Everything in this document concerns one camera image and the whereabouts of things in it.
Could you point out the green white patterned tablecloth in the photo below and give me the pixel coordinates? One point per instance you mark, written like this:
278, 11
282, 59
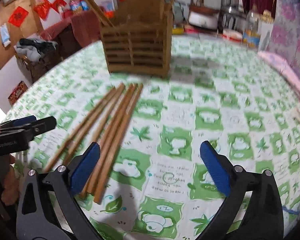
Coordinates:
159, 187

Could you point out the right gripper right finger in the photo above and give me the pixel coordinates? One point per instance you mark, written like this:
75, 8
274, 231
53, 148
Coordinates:
263, 218

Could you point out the black pressure cooker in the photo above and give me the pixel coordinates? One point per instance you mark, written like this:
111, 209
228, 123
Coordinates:
231, 17

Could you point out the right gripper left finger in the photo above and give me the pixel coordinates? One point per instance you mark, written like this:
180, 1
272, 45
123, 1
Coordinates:
36, 218

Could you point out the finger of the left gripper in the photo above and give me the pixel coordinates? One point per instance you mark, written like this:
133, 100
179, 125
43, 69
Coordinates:
42, 126
19, 122

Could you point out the wooden chopstick one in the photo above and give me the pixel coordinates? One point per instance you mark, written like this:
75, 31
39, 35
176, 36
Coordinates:
74, 132

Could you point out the wooden utensil holder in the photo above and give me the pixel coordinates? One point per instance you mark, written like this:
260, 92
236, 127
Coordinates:
138, 40

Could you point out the white induction cooker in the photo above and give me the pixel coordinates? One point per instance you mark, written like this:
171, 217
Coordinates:
203, 20

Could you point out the person left hand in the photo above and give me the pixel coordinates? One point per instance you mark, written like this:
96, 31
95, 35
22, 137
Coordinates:
10, 193

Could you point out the wooden chopstick three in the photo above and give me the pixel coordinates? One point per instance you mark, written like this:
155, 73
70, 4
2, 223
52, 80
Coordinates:
107, 140

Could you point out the clear oil bottle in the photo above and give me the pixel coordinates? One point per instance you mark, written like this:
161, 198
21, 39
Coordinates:
251, 37

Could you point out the pink folded cloth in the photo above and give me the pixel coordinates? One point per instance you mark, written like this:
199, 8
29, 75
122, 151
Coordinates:
282, 66

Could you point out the red box on floor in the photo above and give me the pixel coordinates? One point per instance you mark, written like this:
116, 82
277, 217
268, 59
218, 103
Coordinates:
19, 90

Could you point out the chair with clothes pile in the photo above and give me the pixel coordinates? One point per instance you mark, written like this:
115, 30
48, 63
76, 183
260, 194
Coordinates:
38, 56

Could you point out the red white bowl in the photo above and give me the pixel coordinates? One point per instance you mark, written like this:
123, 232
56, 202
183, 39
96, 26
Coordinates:
232, 35

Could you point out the red cloth covered table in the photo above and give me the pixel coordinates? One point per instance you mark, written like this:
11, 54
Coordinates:
74, 33

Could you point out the wooden chopstick four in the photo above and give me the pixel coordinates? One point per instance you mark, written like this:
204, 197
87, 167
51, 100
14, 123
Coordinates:
125, 117

